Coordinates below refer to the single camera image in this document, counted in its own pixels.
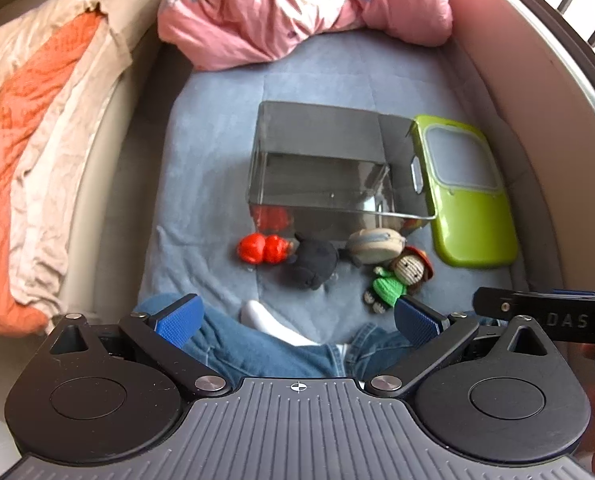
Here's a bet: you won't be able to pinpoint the beige padded bed frame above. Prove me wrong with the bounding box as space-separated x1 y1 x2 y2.
0 0 595 326

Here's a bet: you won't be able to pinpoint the red toy figure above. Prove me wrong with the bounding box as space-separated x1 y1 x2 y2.
237 232 294 266

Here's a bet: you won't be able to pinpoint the green plastic box lid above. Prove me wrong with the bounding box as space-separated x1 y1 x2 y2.
410 115 521 268

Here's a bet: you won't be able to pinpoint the orange and beige blanket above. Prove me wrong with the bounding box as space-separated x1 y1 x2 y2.
0 0 133 336

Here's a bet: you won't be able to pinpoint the clear plastic storage box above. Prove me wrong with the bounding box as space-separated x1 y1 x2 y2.
246 101 438 241

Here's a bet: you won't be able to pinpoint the beige and grey round pouch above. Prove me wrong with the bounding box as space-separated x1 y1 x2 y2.
346 227 407 267

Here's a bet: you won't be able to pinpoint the person's white sock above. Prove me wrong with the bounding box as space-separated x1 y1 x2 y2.
240 300 323 348

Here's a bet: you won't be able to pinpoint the black metal railing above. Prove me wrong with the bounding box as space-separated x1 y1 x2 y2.
465 0 595 91

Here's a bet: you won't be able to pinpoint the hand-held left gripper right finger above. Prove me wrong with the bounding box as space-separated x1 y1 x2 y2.
365 296 555 398

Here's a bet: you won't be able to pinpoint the black plush toy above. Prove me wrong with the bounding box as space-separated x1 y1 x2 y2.
287 232 341 292

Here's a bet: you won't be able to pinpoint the pink quilt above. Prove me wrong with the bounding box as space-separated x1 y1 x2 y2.
157 0 453 71

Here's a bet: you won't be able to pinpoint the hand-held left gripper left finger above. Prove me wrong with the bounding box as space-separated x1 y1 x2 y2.
50 294 230 398

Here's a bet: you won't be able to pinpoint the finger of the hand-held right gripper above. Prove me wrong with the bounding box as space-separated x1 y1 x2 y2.
474 287 595 319

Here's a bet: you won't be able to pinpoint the knitted doll with red hat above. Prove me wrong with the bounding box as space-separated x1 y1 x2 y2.
362 245 435 315

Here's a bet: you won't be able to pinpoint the person's legs in jeans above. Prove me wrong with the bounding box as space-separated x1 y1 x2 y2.
132 292 478 378

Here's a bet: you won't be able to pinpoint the blue-grey bed sheet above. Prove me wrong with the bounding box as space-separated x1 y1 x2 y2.
137 27 528 341

